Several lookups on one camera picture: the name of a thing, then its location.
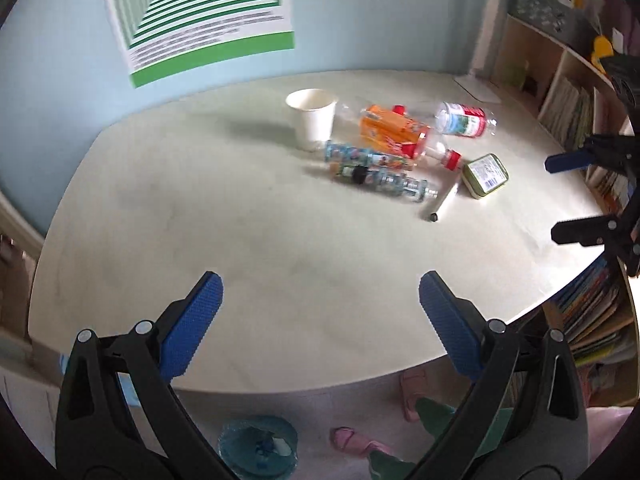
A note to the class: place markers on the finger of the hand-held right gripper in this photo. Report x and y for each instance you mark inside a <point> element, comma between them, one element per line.
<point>567,161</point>
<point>580,232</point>

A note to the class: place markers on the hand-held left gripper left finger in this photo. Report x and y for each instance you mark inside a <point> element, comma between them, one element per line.
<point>192,320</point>

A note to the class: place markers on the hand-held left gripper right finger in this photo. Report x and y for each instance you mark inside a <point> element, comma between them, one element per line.
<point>450,320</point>

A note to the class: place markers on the green metal tin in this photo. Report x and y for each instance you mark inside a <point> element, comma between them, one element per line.
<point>485,176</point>

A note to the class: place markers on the red white label plastic bottle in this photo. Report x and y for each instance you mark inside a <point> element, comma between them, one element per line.
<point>462,119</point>

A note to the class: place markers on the white marker pen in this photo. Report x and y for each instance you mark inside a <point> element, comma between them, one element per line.
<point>445,200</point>

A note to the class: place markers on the teal round waste bin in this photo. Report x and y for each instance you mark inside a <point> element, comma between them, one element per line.
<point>257,447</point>

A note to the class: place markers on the black cap clear bottle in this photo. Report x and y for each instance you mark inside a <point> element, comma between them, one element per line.
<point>390,182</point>

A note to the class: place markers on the red bottle cap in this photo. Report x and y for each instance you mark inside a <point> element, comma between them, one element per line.
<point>398,109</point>

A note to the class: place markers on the orange label plastic bottle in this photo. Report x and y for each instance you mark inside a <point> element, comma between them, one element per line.
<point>390,130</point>

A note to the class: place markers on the colourful label clear bottle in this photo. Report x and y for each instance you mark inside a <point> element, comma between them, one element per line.
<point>365,155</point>

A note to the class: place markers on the white paper cup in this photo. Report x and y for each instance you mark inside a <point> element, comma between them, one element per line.
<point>312,120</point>

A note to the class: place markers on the yellow toy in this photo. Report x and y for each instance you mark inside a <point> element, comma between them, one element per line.
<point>602,49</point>

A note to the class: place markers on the row of upright books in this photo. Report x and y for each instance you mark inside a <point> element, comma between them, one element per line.
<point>570,110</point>

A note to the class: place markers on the pink slipper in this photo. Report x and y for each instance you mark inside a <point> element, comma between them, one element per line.
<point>357,442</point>
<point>415,390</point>

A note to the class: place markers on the stack of colourful books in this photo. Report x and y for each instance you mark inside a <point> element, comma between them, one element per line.
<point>595,310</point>

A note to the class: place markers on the wooden bookshelf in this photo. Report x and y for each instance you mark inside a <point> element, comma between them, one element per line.
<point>550,45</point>

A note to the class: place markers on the white paper sheet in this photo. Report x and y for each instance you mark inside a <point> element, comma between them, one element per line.
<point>477,87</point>

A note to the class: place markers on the white board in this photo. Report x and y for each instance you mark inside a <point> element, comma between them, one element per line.
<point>487,30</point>

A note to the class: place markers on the person's left leg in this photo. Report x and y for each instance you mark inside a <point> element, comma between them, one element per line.
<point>387,467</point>

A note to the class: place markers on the person's pink garment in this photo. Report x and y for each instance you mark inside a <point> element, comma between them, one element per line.
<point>607,432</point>

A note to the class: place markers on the green striped wall poster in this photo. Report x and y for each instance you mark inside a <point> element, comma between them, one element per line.
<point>200,10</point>

